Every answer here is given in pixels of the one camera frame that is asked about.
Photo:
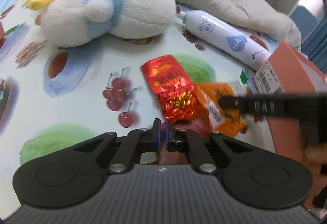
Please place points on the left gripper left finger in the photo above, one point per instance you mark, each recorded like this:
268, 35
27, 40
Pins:
156, 134

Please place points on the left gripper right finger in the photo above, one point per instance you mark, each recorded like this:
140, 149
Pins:
174, 138

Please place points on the red foil snack packet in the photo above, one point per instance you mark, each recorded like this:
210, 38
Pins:
175, 91

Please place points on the orange snack packet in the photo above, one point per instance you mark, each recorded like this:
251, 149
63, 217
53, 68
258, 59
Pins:
227, 121

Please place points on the person's right hand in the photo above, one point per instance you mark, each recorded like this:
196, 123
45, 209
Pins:
313, 158

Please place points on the blue chair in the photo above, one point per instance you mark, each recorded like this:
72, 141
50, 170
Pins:
304, 20

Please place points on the printed bed sheet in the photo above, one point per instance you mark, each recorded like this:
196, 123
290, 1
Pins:
55, 95

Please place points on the white spray bottle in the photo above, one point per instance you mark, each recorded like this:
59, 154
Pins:
225, 37

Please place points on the white blue plush toy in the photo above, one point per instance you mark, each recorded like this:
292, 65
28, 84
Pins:
71, 23

